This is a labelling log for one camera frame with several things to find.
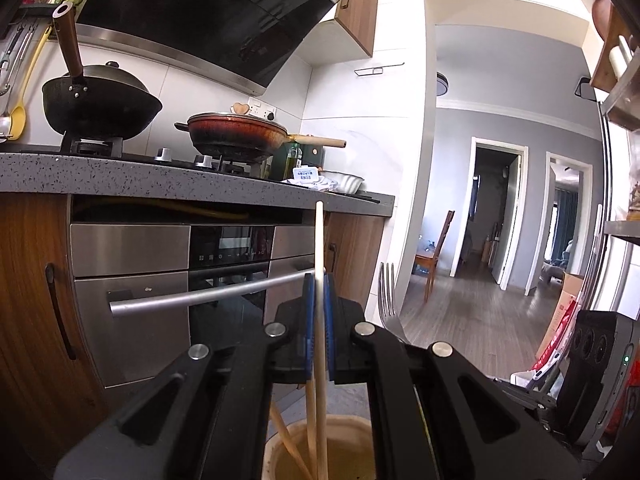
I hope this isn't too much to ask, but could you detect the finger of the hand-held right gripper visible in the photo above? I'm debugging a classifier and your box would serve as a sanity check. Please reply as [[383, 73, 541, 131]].
[[492, 377, 569, 442]]

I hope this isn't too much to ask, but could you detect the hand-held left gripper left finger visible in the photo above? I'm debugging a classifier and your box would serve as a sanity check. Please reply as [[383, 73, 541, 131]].
[[54, 272, 317, 480]]

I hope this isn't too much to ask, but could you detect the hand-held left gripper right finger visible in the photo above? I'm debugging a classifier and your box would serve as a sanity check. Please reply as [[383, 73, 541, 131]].
[[324, 272, 584, 480]]

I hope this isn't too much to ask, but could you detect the wooden chopstick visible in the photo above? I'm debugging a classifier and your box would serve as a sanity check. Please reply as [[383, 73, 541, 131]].
[[269, 400, 315, 480], [305, 382, 319, 480], [314, 201, 330, 480]]

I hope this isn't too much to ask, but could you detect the cream floral ceramic utensil holder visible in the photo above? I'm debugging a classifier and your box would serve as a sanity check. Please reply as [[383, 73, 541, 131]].
[[262, 412, 375, 480]]

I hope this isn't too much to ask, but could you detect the silver fork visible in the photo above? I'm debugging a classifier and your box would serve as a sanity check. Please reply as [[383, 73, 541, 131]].
[[378, 261, 412, 346]]

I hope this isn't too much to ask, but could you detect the cardboard box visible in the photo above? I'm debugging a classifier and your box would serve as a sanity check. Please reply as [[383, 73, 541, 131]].
[[534, 272, 584, 377]]

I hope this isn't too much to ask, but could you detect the metal storage rack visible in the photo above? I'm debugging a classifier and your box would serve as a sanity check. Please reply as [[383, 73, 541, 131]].
[[589, 0, 640, 322]]

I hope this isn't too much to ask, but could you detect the stainless built-in oven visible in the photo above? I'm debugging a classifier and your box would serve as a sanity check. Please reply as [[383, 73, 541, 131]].
[[70, 222, 332, 392]]

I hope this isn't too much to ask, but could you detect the wooden cabinet door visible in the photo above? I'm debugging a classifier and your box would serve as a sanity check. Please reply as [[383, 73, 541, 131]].
[[324, 212, 387, 328], [0, 192, 109, 463]]

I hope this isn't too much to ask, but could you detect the wooden dining chair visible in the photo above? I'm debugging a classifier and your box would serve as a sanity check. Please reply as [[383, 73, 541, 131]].
[[414, 210, 457, 304]]

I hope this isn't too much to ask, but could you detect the grey stone countertop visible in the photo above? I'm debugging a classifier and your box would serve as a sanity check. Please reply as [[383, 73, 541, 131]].
[[0, 152, 396, 219]]

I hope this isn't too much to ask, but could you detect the gas cooktop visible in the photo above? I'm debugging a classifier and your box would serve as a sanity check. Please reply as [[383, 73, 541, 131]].
[[60, 136, 274, 182]]

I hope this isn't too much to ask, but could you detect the dark green appliance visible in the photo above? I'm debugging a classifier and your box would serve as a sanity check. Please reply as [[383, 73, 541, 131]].
[[300, 142, 326, 171]]

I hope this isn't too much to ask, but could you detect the brown frying pan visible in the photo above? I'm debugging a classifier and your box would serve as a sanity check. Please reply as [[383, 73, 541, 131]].
[[174, 112, 347, 159]]

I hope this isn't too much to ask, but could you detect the black wok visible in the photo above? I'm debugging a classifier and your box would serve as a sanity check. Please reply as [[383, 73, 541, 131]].
[[41, 2, 164, 142]]

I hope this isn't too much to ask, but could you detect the yellow silicone spoon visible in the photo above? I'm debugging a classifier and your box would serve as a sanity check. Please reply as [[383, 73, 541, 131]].
[[9, 35, 49, 142]]

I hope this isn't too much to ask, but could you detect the steel ladle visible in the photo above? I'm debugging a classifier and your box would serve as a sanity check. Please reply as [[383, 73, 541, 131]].
[[0, 25, 32, 136]]

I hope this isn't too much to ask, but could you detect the black range hood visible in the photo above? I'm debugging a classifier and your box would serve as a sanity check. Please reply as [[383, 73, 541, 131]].
[[75, 0, 342, 97]]

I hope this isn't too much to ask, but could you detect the white door frame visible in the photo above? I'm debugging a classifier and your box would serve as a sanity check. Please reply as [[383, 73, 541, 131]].
[[449, 137, 529, 292], [524, 152, 594, 297]]

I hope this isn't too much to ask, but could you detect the black wall bracket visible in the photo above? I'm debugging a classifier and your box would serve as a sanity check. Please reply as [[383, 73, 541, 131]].
[[574, 76, 599, 104]]

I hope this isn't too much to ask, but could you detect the white wall socket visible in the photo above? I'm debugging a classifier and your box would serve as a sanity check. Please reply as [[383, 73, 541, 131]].
[[248, 97, 278, 121]]

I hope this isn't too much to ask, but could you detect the wall towel holder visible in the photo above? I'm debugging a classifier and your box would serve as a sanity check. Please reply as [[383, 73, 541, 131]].
[[353, 61, 405, 77]]

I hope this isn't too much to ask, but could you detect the wooden wall cabinet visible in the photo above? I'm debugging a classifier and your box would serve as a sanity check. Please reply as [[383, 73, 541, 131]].
[[309, 0, 381, 59]]

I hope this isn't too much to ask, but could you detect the black wall shelf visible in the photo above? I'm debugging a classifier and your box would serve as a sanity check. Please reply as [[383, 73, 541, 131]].
[[0, 2, 81, 42]]

